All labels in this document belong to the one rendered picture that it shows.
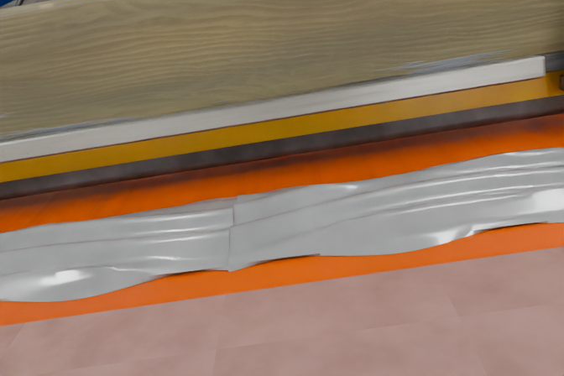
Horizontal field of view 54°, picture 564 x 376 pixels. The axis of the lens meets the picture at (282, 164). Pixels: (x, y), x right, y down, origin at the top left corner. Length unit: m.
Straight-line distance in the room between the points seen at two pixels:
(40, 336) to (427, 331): 0.13
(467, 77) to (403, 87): 0.03
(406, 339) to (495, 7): 0.18
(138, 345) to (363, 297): 0.08
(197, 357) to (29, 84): 0.18
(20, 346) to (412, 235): 0.15
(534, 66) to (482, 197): 0.08
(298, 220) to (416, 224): 0.05
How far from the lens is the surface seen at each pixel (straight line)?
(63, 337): 0.21
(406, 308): 0.19
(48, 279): 0.25
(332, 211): 0.24
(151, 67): 0.29
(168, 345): 0.19
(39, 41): 0.31
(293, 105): 0.27
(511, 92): 0.32
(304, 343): 0.18
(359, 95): 0.27
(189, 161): 0.31
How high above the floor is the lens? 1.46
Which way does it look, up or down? 53 degrees down
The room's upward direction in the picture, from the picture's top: 13 degrees counter-clockwise
